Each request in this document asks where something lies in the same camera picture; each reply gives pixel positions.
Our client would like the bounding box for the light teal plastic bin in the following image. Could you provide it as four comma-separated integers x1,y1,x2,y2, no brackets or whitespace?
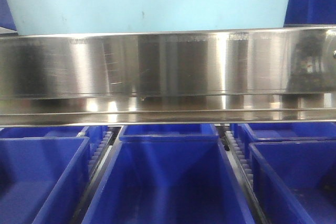
7,0,288,35

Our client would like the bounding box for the white roller track middle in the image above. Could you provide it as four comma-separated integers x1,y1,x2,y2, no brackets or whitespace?
69,127,121,223

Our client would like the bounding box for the white roller track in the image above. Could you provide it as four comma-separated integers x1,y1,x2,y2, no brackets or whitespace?
217,124,269,224
69,127,121,223

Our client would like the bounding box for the steel shelf front beam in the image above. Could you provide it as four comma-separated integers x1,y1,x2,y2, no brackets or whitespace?
1,25,335,126

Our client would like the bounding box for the blue bin rear centre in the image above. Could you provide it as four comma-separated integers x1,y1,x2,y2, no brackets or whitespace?
119,123,219,142

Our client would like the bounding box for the blue bin below centre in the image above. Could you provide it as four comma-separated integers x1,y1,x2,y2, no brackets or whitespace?
81,140,257,224

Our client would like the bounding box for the blue bin below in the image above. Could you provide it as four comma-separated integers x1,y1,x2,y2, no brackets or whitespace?
249,141,335,223
81,140,257,224
1,137,90,223

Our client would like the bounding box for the blue bin rear left lower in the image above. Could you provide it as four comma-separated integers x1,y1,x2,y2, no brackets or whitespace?
1,125,108,156

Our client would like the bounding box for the blue bin rear right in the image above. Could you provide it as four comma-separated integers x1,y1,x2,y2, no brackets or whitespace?
230,122,335,159

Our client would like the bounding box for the white roller track right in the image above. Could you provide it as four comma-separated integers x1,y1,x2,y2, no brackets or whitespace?
217,124,269,224

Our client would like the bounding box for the blue bin below left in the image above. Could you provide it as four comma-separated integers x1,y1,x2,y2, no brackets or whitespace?
1,137,90,223

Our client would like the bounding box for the blue bin below right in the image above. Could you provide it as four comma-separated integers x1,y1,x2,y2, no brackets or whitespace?
249,141,335,223

